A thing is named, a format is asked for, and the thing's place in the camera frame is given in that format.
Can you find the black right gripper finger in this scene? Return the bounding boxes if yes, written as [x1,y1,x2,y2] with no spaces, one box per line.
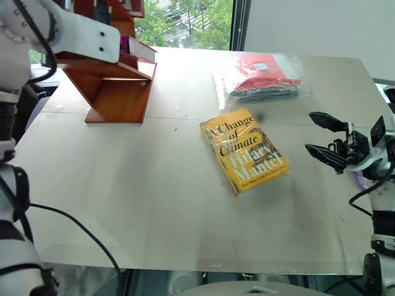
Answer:
[309,111,349,134]
[304,143,347,174]

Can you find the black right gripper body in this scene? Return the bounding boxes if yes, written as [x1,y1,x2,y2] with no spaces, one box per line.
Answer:
[328,121,370,174]

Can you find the yellow book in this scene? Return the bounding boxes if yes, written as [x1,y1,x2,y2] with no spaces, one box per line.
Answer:
[199,107,291,197]

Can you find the dark red hardcover book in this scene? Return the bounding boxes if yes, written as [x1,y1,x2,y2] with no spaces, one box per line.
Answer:
[127,36,158,63]

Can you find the wooden bookshelf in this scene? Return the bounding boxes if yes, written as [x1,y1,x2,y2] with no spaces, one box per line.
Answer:
[54,0,159,125]

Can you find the purple object under wrist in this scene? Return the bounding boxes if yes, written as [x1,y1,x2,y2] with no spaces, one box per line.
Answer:
[353,170,373,191]

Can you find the plastic bag of red clothes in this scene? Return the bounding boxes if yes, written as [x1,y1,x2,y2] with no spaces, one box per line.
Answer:
[211,54,309,109]

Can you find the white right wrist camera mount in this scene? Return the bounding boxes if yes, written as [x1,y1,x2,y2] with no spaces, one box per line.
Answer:
[347,114,395,173]

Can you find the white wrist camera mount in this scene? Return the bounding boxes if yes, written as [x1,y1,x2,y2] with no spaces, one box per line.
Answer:
[51,5,121,65]
[347,114,395,173]

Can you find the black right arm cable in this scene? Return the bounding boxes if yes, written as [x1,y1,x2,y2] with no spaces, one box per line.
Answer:
[349,160,395,217]

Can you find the black window frame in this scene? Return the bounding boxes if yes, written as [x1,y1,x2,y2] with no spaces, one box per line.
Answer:
[229,0,251,52]

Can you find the black cable below left arm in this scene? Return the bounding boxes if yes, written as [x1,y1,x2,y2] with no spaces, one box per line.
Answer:
[28,202,123,296]

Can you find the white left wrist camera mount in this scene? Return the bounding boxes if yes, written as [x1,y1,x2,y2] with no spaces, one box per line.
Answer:
[51,5,121,65]

